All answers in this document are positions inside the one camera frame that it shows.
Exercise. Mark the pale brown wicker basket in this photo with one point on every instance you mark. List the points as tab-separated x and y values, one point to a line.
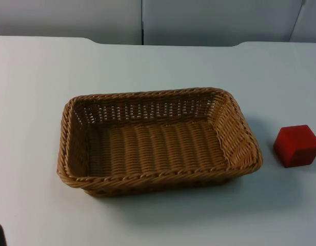
158	143

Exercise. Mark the red cube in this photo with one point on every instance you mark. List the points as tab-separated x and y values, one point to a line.
294	146

